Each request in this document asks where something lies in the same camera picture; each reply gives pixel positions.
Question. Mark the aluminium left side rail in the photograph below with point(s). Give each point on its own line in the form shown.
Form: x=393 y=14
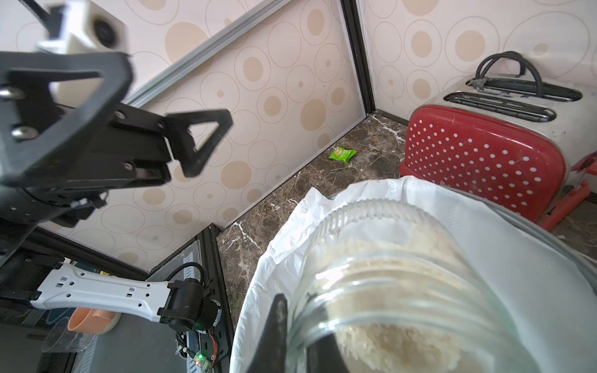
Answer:
x=188 y=63

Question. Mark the black vertical frame post left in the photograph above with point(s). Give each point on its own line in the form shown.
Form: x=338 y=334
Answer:
x=350 y=12

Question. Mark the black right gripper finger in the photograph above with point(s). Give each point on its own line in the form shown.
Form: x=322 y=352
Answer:
x=271 y=351

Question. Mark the white plastic bin liner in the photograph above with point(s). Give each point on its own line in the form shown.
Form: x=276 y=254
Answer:
x=548 y=289

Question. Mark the beige lidded jar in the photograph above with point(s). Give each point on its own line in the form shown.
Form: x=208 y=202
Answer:
x=385 y=287

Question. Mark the green snack packet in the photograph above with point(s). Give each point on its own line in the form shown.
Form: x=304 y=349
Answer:
x=342 y=155

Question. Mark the clear plastic cup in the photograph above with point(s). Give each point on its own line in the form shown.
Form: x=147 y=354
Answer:
x=62 y=340

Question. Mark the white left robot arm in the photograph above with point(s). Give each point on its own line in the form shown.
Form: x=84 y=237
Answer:
x=191 y=138

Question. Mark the red polka dot toaster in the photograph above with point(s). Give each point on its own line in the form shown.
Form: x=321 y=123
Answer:
x=535 y=155

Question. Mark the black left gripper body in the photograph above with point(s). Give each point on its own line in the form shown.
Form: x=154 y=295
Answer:
x=128 y=152

